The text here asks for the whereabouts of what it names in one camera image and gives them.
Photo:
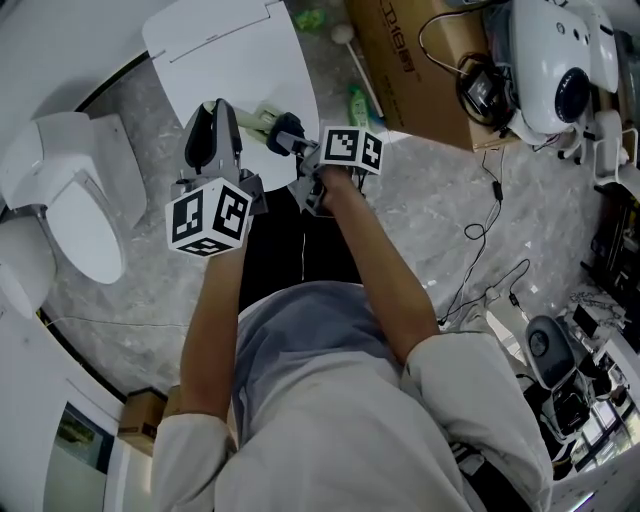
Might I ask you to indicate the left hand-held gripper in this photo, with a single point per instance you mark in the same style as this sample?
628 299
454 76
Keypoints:
230 215

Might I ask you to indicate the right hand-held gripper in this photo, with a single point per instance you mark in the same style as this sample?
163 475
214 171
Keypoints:
350 147

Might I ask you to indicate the dark blue cloth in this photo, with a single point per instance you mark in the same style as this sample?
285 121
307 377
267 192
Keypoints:
287 122

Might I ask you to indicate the pale green scrub brush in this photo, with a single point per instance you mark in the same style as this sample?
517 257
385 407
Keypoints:
247 119

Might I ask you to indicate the person's right forearm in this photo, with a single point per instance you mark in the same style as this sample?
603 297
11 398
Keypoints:
380 260

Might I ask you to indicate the person's left forearm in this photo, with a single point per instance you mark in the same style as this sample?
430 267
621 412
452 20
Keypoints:
210 340

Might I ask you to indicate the white flat-lid smart toilet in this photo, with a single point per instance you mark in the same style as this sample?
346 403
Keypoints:
225 60

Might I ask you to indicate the white ball-head long brush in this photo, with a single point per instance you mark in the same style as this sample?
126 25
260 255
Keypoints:
342 36

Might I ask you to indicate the white toilet with tank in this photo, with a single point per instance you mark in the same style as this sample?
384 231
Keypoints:
75 210

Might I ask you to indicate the green cleaner bottle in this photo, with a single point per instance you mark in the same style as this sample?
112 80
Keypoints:
359 107

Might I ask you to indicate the person's black trousers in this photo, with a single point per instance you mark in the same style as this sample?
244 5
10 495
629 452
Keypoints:
275 250

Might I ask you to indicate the large printed cardboard box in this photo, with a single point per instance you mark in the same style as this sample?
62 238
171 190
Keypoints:
400 75

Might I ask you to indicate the crumpled green bag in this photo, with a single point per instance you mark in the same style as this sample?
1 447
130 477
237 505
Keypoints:
310 20

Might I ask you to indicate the black square device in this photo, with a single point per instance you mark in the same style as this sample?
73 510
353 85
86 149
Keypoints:
480 89

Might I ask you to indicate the white dome robot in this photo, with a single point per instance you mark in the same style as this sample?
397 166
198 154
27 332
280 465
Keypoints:
545 75

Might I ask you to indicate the person's white grey shirt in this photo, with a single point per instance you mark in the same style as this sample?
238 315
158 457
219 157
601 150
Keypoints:
325 425

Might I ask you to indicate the cardboard box with dark label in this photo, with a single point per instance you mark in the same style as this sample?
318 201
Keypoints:
140 420

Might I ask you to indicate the landscape picture panel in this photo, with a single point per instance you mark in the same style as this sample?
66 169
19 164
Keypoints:
80 435

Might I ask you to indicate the white and black oval device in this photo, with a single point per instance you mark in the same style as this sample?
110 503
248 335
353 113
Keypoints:
547 350

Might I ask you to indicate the white robot frame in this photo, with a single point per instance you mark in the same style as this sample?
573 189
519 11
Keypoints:
607 150

